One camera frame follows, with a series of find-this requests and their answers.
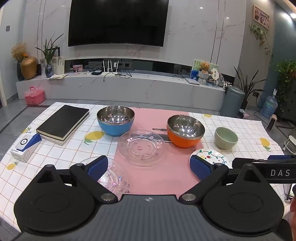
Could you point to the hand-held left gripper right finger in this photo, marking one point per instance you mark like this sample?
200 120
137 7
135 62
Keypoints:
200 166

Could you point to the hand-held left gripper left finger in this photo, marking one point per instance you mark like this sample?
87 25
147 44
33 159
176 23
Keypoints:
98 165

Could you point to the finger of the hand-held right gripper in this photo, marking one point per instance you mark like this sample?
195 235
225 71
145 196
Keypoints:
281 157
238 162

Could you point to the white painted plate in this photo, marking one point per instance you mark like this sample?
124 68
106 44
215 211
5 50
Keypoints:
215 156

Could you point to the clear glass plate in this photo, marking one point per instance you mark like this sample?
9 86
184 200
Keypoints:
141 148
115 183

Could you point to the green ceramic bowl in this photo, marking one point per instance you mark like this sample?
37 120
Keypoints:
222 143

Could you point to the orange steel bowl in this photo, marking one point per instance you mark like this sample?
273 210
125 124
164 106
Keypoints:
180 141

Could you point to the blue steel bowl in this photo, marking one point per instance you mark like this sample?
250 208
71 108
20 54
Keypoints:
115 129

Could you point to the person's right hand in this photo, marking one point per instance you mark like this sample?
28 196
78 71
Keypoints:
294 208

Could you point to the small white heater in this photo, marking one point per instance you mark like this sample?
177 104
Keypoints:
271 122

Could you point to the pink placemat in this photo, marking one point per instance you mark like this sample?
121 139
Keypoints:
161 180

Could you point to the large water bottle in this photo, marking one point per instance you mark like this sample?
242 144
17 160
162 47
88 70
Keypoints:
269 106

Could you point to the black notebook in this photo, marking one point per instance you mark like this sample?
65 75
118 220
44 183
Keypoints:
62 120

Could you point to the grey trash bin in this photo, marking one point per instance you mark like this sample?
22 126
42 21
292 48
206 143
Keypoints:
232 102

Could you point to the long-leaf potted plant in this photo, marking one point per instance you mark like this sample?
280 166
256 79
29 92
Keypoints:
247 88

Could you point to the white and blue box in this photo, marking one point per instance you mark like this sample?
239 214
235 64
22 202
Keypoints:
23 148

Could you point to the grey marble tv cabinet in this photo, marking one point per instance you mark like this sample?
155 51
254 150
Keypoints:
138 92

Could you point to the bushy green plant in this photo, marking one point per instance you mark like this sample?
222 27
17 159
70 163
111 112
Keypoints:
286 74

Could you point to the flat white booklet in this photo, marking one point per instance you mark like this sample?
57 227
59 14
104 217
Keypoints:
193 81

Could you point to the grey fabric pot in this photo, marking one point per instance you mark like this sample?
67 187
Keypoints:
203 77

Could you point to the round white hand fan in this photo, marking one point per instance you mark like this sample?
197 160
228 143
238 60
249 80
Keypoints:
215 73

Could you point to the white router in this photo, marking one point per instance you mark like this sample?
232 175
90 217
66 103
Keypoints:
109 74

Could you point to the small black box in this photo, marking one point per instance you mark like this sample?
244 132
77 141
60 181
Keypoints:
96 72

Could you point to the pink storage basket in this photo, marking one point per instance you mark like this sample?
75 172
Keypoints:
34 96

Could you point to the blue green picture card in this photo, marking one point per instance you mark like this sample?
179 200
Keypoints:
195 69

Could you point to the loose papers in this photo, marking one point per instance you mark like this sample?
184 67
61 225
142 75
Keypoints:
57 76

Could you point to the pink photo card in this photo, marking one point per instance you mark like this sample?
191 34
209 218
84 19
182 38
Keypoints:
78 68

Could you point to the brown teddy bear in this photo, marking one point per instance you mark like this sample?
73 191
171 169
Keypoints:
205 66

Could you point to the blue glass vase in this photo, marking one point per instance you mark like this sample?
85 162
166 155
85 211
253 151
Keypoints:
49 70

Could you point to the jellyfish picture card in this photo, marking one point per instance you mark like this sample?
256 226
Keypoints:
59 64

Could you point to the gold vase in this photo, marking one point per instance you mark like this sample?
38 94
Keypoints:
29 68

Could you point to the dark vase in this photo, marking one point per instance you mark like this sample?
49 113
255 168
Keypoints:
19 71

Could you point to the green leafy plant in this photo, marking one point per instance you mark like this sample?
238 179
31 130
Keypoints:
49 51

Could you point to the hanging vine plant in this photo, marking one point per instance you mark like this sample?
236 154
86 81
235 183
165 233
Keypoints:
260 33

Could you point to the dried flower bunch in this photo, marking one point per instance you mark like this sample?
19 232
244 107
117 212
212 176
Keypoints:
19 51

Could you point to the black television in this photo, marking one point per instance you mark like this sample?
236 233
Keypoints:
118 20

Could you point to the framed wall picture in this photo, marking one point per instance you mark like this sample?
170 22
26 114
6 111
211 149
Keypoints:
261 16

